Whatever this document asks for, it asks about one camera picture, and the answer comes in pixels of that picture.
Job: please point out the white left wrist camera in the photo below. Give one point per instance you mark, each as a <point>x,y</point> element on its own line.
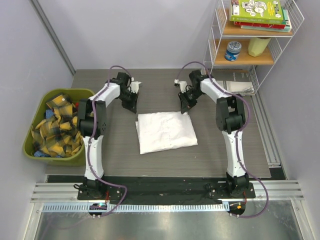
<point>134,86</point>

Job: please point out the white slotted cable duct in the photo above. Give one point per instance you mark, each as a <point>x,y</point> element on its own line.
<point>99,207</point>

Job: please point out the blue white round tin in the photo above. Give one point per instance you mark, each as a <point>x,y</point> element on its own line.
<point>233,50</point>

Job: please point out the green top book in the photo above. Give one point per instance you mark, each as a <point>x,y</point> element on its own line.
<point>256,11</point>

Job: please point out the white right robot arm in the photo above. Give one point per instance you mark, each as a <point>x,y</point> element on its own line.
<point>230,120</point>

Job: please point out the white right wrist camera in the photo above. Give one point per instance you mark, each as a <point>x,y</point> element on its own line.
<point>184,87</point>

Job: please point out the aluminium rail frame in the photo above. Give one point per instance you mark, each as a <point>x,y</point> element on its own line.
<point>278,190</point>

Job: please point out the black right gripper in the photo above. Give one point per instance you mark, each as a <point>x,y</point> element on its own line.
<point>185,103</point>

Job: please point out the olive green plastic bin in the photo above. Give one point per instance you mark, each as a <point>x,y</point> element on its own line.
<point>77,160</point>

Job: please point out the grey setup guide booklet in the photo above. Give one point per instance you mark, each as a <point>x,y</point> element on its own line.
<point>237,82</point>

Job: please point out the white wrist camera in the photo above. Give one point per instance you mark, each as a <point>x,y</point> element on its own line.
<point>134,86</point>
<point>184,87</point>

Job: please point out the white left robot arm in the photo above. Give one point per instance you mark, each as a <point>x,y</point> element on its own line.
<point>92,125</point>

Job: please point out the white long sleeve shirt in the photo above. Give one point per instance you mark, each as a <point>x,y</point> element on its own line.
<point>162,131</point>

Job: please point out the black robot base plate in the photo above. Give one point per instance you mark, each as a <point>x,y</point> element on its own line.
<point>163,191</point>

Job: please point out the white wire shelf rack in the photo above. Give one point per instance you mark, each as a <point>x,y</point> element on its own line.
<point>223,31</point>

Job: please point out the pale yellow faceted cup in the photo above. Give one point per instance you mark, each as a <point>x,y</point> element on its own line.
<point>257,45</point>

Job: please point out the red middle book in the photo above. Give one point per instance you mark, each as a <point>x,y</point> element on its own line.
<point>260,25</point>

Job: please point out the yellow plaid flannel shirt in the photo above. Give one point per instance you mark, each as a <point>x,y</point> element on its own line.
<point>63,108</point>

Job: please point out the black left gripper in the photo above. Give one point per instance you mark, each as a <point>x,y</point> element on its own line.
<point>131,106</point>

